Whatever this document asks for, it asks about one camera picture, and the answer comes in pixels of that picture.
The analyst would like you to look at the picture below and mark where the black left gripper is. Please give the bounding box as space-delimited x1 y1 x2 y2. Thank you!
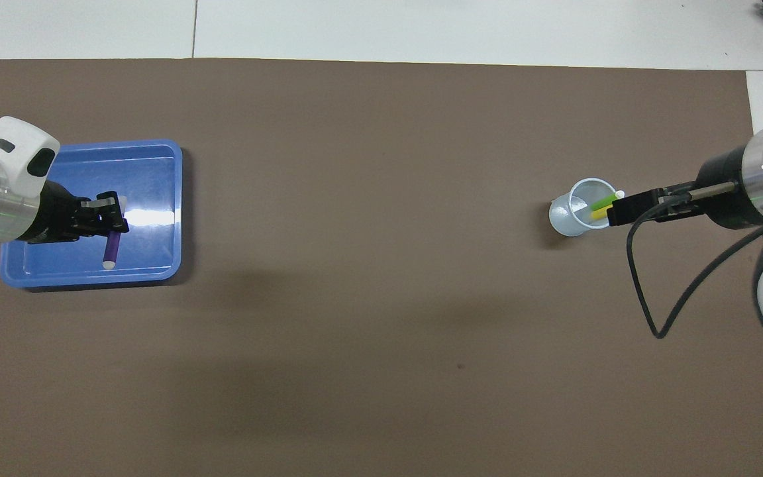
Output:
24 180 131 245

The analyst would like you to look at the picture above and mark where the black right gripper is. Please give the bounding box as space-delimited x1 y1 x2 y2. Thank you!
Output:
606 146 763 231

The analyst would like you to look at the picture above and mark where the purple pen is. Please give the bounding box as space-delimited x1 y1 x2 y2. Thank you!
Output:
101 195 130 270

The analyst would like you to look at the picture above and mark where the green pen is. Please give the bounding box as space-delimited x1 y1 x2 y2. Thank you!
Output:
590 189 626 212

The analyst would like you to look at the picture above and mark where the blue plastic tray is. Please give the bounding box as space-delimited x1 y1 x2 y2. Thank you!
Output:
0 138 183 290

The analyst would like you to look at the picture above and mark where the translucent pale blue cup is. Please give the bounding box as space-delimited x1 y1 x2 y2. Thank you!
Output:
548 177 621 238

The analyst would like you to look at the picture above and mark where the brown table mat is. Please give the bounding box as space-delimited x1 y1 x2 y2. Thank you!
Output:
0 58 763 477

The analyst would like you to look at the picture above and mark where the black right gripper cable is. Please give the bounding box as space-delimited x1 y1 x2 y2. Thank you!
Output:
626 182 763 341

